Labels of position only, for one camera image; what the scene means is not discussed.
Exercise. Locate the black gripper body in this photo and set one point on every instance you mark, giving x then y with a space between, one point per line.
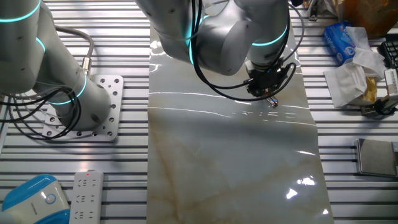
265 81

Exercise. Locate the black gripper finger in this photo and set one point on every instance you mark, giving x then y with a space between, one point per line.
260 95
270 94

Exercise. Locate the brown frame glasses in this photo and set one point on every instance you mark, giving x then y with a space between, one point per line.
273 102

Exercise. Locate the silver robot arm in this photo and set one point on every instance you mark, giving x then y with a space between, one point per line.
31 46

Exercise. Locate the marble pattern table mat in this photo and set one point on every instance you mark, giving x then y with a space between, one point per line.
217 155

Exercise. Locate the white tissue sheet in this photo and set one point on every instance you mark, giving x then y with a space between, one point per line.
345 84

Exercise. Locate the blue tissue pack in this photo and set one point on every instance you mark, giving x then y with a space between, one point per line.
339 43

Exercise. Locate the yellow plastic bag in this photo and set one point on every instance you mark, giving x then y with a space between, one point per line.
371 90

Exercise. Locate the crumpled white tissue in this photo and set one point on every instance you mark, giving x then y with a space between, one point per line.
370 59

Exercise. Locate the black round knob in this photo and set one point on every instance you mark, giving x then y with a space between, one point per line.
384 107

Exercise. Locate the brown cardboard box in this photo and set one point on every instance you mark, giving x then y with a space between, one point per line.
370 15

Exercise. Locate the grey vented box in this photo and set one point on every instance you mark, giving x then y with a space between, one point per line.
392 82

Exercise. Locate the square steel plate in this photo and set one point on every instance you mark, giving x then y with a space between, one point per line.
376 157

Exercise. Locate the black keyboard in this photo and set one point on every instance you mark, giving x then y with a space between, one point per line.
390 49

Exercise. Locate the white power strip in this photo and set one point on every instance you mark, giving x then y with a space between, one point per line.
85 199

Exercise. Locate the blue and white device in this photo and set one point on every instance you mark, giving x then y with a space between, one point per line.
31 202

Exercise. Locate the grey metal bracket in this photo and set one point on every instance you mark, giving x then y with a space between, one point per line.
313 11

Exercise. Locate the metal corner bracket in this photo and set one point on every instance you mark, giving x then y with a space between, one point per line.
368 110

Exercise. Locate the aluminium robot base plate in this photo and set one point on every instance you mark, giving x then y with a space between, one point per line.
113 93

